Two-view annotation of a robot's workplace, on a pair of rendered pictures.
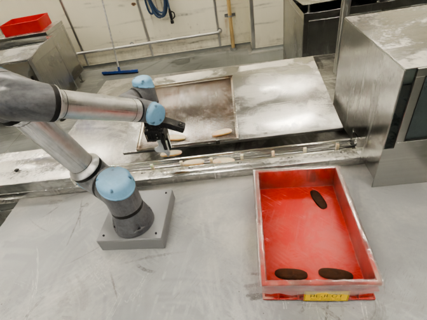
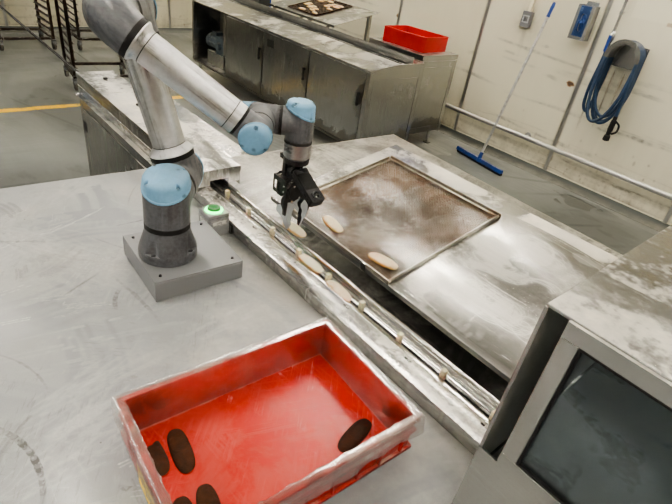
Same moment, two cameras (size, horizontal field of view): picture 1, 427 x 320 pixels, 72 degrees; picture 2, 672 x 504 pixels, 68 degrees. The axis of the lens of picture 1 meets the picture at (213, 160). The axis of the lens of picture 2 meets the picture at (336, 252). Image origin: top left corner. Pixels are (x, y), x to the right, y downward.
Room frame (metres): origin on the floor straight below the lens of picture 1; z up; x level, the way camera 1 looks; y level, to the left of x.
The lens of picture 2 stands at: (0.15, -0.68, 1.66)
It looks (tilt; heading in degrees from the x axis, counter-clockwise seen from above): 33 degrees down; 38
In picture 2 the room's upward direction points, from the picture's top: 9 degrees clockwise
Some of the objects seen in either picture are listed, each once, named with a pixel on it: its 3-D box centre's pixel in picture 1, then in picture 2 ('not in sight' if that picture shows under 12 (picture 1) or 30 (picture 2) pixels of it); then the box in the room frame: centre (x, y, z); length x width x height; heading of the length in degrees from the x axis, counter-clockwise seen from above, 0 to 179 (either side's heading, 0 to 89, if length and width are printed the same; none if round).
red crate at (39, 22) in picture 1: (27, 24); (415, 38); (4.39, 2.06, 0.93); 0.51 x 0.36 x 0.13; 86
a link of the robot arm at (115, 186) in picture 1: (117, 190); (167, 195); (0.75, 0.34, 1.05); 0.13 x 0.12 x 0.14; 44
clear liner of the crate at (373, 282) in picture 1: (305, 224); (272, 423); (0.59, -0.26, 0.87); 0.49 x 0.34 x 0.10; 169
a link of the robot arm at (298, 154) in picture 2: not in sight; (296, 150); (1.06, 0.20, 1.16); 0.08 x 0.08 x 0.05
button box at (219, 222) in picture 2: not in sight; (214, 224); (0.97, 0.44, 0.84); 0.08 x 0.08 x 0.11; 82
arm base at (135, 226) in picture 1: (130, 213); (167, 236); (0.74, 0.34, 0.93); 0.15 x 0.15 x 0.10
